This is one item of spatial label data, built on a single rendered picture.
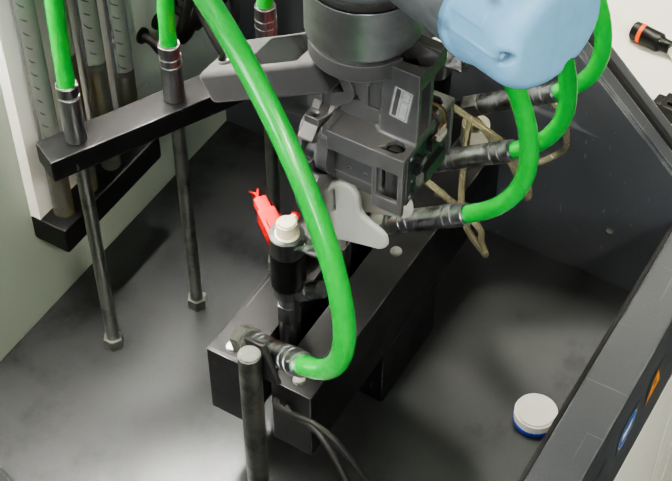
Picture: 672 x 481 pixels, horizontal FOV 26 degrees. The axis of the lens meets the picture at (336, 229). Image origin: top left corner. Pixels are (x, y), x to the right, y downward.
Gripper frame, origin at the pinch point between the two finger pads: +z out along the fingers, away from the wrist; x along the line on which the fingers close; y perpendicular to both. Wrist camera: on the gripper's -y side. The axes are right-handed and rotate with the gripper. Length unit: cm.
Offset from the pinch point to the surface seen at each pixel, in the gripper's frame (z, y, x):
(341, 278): -16.1, 9.7, -15.5
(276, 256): 4.0, -4.2, -1.5
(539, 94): 2.0, 5.8, 23.0
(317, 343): 14.6, -1.6, -0.1
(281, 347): -2.7, 3.6, -12.9
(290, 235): 2.1, -3.5, -0.6
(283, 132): -23.4, 4.6, -13.3
